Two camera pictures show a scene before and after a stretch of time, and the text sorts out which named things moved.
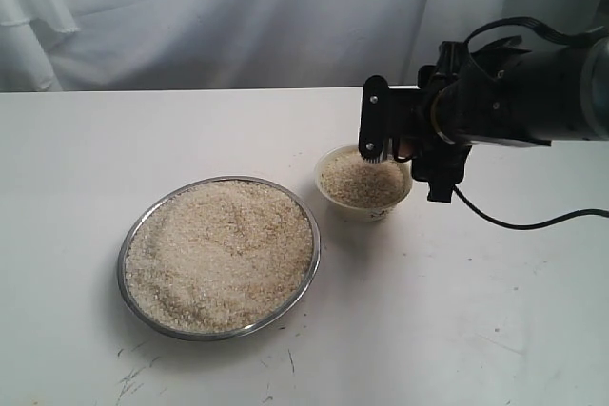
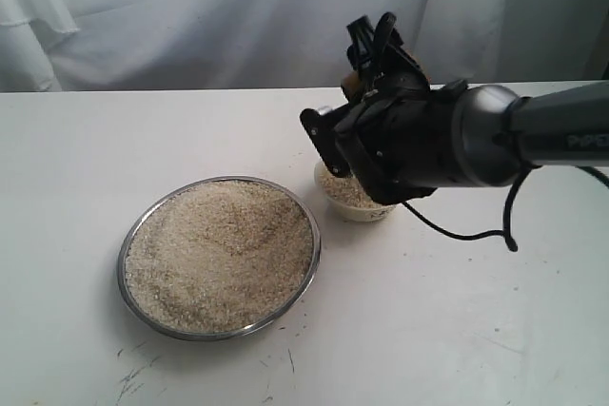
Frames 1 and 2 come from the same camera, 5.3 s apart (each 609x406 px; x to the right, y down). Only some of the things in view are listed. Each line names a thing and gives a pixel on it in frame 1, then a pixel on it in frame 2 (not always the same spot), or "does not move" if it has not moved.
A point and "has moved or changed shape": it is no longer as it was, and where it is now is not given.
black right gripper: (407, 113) → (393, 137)
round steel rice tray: (219, 258) does not move
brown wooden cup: (403, 150) has moved or changed shape
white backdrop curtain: (101, 20) does not move
